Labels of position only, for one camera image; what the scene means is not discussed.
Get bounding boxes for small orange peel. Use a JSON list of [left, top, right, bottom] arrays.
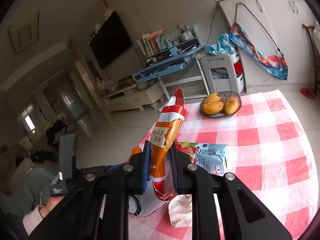
[[131, 147, 143, 155]]

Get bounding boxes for blue green milk carton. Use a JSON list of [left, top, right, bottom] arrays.
[[178, 141, 229, 175]]

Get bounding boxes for white paper wrapper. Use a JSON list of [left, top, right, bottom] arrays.
[[168, 194, 193, 228]]

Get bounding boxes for person's left hand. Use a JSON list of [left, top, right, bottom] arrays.
[[39, 196, 64, 219]]

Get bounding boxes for teal sofa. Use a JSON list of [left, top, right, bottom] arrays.
[[1, 167, 55, 215]]

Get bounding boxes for cream TV cabinet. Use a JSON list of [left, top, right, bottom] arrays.
[[100, 81, 164, 112]]

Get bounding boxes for yellow mango middle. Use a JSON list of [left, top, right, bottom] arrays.
[[202, 102, 224, 115]]

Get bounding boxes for yellow mango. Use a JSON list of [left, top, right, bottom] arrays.
[[202, 102, 224, 115], [203, 93, 221, 103], [224, 97, 239, 115]]

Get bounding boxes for pink kettle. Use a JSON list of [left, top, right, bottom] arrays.
[[132, 74, 149, 90]]

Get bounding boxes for yellow mango left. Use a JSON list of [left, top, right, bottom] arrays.
[[203, 93, 221, 103]]

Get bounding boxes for yellow mango right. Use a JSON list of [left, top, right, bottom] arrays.
[[224, 97, 239, 115]]

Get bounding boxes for dark fruit bowl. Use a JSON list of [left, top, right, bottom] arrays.
[[199, 91, 242, 119]]

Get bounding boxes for blue study desk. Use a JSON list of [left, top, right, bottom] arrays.
[[132, 25, 210, 100]]

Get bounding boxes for red white checkered tablecloth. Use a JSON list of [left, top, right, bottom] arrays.
[[127, 88, 320, 240]]

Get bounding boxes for white plastic stool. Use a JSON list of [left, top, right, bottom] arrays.
[[200, 52, 245, 94]]

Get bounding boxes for row of books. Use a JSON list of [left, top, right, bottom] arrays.
[[136, 30, 173, 57]]

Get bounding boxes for black television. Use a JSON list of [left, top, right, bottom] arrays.
[[89, 11, 133, 69]]

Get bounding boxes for pen holder cup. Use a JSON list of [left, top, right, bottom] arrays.
[[177, 23, 194, 42]]

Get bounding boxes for blue crumpled cloth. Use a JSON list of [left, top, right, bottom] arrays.
[[204, 34, 236, 56]]

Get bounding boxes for colourful hanging bag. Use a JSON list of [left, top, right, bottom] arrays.
[[229, 22, 289, 80]]

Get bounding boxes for white storage cabinet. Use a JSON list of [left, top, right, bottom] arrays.
[[215, 0, 316, 93]]

